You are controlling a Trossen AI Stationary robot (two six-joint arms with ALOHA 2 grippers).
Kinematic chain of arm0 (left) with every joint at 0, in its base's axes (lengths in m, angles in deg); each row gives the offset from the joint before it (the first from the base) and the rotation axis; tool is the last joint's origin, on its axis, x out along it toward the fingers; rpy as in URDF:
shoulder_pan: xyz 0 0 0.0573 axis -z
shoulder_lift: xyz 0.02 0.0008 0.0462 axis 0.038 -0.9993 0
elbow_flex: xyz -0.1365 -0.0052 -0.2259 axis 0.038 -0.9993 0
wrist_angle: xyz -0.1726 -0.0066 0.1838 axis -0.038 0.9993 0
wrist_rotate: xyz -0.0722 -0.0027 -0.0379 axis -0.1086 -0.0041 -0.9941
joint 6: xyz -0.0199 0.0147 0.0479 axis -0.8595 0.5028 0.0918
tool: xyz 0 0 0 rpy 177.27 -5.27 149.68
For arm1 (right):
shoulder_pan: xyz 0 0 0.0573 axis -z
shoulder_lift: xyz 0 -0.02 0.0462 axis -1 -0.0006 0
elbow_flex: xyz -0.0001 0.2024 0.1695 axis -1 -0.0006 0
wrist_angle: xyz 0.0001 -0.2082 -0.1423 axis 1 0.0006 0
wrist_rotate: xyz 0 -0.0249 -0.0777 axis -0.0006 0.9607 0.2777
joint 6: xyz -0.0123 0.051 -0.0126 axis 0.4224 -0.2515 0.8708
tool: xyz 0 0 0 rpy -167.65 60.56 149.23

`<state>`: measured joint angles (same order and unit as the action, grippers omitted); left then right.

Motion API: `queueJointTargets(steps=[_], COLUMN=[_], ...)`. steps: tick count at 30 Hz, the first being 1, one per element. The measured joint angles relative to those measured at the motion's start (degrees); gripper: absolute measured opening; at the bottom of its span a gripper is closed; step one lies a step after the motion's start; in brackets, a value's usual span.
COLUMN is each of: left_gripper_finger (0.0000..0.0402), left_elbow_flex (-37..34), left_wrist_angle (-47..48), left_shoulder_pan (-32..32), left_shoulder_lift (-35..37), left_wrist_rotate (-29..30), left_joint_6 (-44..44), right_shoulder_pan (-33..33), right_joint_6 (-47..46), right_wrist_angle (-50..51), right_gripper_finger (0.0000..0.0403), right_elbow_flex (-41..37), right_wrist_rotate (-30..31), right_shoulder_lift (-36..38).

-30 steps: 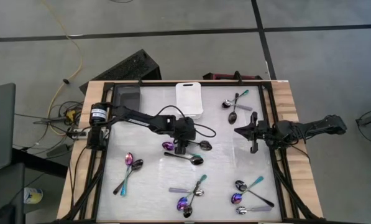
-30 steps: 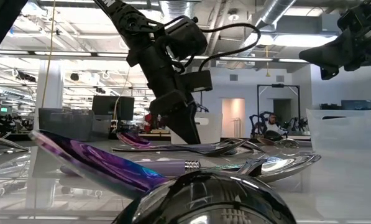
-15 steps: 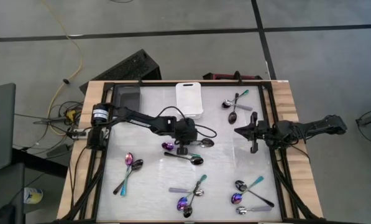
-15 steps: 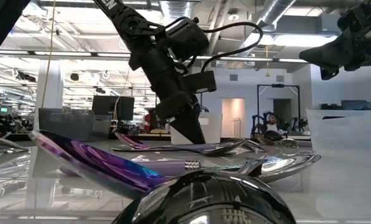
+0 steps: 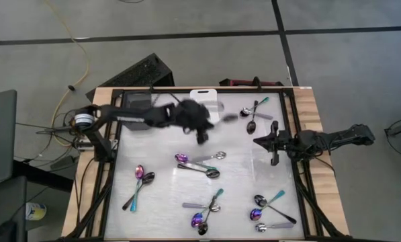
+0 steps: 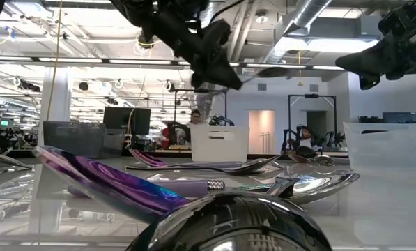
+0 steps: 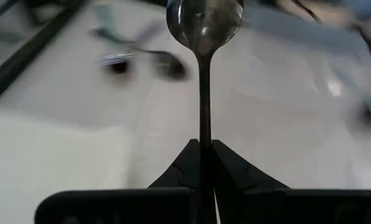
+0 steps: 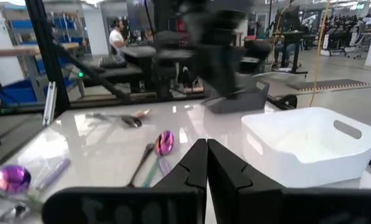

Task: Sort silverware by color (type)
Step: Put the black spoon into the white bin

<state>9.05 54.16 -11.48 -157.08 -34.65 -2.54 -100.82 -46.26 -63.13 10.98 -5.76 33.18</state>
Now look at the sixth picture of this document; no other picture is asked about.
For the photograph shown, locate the straight silver ventilation duct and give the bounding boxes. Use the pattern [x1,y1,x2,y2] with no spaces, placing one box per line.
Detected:
[193,82,226,112]

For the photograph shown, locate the black metal frame stand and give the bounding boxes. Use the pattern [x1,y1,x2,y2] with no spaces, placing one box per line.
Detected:
[287,93,338,154]

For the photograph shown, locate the black aluminium table frame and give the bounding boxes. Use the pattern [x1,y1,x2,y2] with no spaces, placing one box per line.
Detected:
[5,148,350,158]

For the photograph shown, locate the dark gray plastic bin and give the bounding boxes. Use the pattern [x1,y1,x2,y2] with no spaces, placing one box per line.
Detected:
[43,120,127,160]

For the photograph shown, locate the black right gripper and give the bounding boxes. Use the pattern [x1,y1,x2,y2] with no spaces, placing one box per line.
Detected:
[334,31,416,91]

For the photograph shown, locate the long ceiling light strip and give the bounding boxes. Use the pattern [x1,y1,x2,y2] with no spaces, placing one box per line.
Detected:
[0,55,346,73]

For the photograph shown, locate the background blue black robot arms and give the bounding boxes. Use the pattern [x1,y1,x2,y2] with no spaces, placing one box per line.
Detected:
[282,124,346,154]

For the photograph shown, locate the white plastic bin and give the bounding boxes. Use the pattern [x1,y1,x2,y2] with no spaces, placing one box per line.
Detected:
[190,124,250,163]

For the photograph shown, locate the seated person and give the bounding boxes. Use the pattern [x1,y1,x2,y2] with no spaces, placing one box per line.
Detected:
[298,125,315,149]

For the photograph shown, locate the black computer monitor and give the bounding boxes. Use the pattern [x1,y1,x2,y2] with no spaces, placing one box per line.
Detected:
[102,107,152,136]

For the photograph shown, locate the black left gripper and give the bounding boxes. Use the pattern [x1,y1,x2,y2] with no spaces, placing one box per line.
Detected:
[151,13,244,91]

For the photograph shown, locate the silver cutlery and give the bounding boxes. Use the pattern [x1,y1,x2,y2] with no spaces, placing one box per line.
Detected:
[0,151,33,172]

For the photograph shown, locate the black ceiling camera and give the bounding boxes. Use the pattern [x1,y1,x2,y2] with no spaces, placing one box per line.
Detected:
[137,31,157,50]

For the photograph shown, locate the yellow cable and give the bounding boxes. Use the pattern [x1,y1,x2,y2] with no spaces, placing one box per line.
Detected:
[46,0,64,121]

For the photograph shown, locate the chrome dome foreground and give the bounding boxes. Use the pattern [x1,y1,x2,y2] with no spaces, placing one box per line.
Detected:
[125,176,334,251]

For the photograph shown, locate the white pillar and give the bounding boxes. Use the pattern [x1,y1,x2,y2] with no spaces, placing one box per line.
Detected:
[36,66,72,147]

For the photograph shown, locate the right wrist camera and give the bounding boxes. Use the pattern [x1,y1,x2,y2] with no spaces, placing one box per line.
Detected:
[378,0,416,46]

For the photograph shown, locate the slanted silver ventilation duct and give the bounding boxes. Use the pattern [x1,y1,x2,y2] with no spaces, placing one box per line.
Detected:
[263,0,334,63]

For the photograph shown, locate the iridescent rainbow spoon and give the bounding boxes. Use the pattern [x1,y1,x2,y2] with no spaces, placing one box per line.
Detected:
[32,145,191,224]
[129,148,250,174]

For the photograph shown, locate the clear plastic bin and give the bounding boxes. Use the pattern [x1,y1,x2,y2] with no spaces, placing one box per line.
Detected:
[342,106,416,175]

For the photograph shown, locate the red black office chair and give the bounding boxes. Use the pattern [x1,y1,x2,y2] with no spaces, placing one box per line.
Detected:
[160,120,191,150]

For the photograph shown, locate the dark flat screen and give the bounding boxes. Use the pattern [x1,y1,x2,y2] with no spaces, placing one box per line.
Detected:
[382,111,416,124]

